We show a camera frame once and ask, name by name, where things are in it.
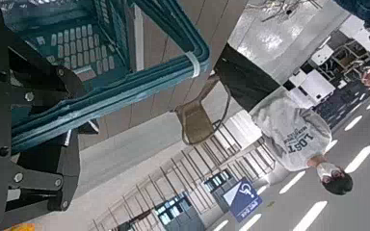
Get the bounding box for black metal frame rack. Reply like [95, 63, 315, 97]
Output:
[317, 39, 370, 85]

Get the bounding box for yellow orange object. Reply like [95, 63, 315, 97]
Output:
[3, 222, 37, 231]

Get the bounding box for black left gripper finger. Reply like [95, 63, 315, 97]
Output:
[6, 118, 100, 213]
[8, 41, 88, 106]

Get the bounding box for brown wicker metal chair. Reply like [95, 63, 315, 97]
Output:
[173, 74, 233, 146]

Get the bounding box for teal grey crate with handle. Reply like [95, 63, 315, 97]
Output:
[0, 0, 211, 155]

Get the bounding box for black metal gate frames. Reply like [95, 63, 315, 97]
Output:
[90, 121, 278, 231]

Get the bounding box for white machine with black mark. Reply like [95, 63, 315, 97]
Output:
[338, 13, 370, 59]

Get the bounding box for white floor cable bundle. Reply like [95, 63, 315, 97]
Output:
[247, 0, 324, 23]

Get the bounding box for man in grey shirt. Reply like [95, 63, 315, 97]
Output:
[331, 0, 370, 90]

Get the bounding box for grey kiosk with screens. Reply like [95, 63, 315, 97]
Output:
[153, 192, 206, 231]
[202, 168, 239, 201]

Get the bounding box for person in grey hoodie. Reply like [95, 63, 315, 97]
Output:
[213, 42, 355, 196]

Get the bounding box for white box machine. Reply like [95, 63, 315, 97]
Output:
[298, 68, 336, 107]

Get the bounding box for blue wheelchair sign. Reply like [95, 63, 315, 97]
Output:
[222, 177, 264, 223]

